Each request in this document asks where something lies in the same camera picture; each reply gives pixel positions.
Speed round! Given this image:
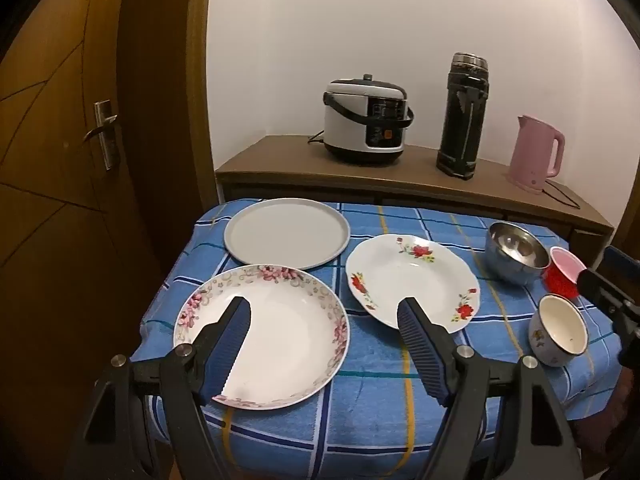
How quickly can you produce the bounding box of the black kettle cable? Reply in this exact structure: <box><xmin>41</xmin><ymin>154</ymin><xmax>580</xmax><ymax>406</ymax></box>
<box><xmin>542</xmin><ymin>179</ymin><xmax>582</xmax><ymax>210</ymax></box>

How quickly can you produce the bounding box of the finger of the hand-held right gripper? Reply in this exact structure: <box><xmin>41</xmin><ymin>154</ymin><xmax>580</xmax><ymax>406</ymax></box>
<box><xmin>576</xmin><ymin>269</ymin><xmax>640</xmax><ymax>322</ymax></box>
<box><xmin>602</xmin><ymin>246</ymin><xmax>640</xmax><ymax>277</ymax></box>

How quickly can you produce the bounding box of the pink electric kettle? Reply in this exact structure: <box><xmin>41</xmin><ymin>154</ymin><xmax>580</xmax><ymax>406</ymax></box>
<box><xmin>507</xmin><ymin>114</ymin><xmax>566</xmax><ymax>196</ymax></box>

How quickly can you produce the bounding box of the wooden door frame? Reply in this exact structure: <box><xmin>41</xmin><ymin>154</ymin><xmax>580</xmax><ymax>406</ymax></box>
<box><xmin>117</xmin><ymin>0</ymin><xmax>221</xmax><ymax>281</ymax></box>

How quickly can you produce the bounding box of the black thermos flask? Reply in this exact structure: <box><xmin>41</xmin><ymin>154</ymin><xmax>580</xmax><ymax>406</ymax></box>
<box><xmin>436</xmin><ymin>52</ymin><xmax>489</xmax><ymax>180</ymax></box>

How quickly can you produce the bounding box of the brown wooden door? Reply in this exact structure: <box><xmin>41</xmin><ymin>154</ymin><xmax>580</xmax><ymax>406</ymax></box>
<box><xmin>0</xmin><ymin>0</ymin><xmax>166</xmax><ymax>480</ymax></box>

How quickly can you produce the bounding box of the blue plaid tablecloth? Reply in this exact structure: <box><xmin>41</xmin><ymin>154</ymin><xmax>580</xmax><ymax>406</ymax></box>
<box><xmin>137</xmin><ymin>199</ymin><xmax>626</xmax><ymax>468</ymax></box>

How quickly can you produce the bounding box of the white black rice cooker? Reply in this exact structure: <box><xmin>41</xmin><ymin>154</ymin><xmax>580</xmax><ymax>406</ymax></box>
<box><xmin>322</xmin><ymin>74</ymin><xmax>415</xmax><ymax>165</ymax></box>

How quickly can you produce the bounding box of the pink floral rim plate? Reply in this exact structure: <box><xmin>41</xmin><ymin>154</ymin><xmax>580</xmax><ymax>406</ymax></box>
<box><xmin>173</xmin><ymin>263</ymin><xmax>350</xmax><ymax>408</ymax></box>

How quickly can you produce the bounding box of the white enamel bowl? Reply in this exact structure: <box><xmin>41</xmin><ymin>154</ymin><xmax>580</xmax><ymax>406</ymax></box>
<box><xmin>528</xmin><ymin>294</ymin><xmax>589</xmax><ymax>368</ymax></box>

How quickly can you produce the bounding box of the stainless steel bowl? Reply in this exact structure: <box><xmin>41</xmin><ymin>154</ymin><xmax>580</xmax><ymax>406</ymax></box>
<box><xmin>484</xmin><ymin>221</ymin><xmax>552</xmax><ymax>287</ymax></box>

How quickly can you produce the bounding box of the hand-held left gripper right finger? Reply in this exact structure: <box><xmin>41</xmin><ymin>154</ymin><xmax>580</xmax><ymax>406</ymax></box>
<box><xmin>396</xmin><ymin>297</ymin><xmax>586</xmax><ymax>480</ymax></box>

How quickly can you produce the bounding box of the plain grey plate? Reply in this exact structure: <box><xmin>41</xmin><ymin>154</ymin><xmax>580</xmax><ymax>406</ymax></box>
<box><xmin>223</xmin><ymin>198</ymin><xmax>351</xmax><ymax>272</ymax></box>

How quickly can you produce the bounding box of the metal door handle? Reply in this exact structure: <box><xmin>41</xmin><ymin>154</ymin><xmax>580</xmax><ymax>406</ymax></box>
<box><xmin>82</xmin><ymin>100</ymin><xmax>122</xmax><ymax>172</ymax></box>

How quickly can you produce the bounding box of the red flower white plate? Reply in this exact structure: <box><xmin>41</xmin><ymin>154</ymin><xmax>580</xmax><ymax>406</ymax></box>
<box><xmin>345</xmin><ymin>233</ymin><xmax>481</xmax><ymax>335</ymax></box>

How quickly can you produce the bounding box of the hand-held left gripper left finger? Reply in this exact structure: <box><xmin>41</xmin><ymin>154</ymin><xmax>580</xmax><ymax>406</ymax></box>
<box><xmin>62</xmin><ymin>296</ymin><xmax>252</xmax><ymax>480</ymax></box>

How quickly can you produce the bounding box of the brown wooden cabinet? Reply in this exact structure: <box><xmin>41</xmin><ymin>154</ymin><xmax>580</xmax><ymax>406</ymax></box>
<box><xmin>215</xmin><ymin>135</ymin><xmax>615</xmax><ymax>268</ymax></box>

